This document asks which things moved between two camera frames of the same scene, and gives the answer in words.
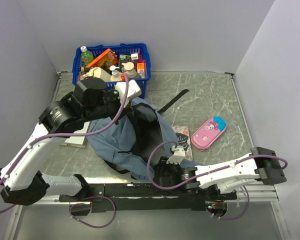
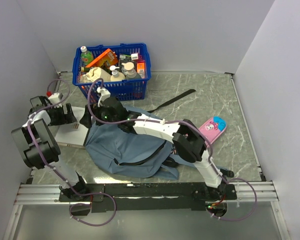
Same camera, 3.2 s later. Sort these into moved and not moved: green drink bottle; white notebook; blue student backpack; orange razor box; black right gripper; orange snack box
Moved: black right gripper; blue student backpack
Not moved: green drink bottle; white notebook; orange razor box; orange snack box
